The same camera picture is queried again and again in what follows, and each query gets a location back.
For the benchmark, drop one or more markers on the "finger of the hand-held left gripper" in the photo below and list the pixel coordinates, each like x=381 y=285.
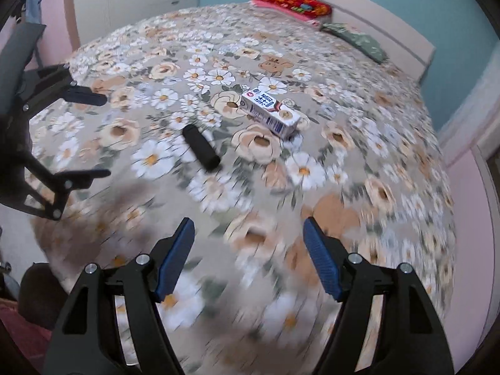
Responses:
x=86 y=97
x=84 y=175

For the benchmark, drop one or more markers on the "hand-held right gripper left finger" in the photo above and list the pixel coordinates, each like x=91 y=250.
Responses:
x=174 y=259

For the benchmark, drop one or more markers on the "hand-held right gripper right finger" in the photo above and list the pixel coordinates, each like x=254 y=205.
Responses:
x=322 y=259

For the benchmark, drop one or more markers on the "black cylinder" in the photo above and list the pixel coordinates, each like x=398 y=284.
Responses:
x=201 y=148

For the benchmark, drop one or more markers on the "white milk carton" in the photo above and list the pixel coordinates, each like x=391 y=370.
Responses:
x=269 y=111

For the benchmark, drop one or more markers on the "floral bedsheet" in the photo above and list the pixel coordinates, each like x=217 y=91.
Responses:
x=332 y=164

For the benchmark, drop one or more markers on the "hanging blue clothing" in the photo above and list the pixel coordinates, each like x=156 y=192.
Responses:
x=34 y=0

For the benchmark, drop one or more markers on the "dark brown round object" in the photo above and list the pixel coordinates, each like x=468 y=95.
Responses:
x=39 y=297

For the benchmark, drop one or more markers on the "dark red cloth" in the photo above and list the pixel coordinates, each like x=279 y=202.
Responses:
x=19 y=343

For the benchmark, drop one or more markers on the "pink pillow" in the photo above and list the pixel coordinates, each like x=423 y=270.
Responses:
x=269 y=11

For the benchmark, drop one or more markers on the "green patterned pillow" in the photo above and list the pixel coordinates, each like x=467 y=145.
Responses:
x=359 y=41

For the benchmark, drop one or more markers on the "red patterned pillow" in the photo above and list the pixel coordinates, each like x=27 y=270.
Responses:
x=289 y=2

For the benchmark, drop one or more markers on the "pale bed headboard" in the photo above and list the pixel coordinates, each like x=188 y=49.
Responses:
x=382 y=19

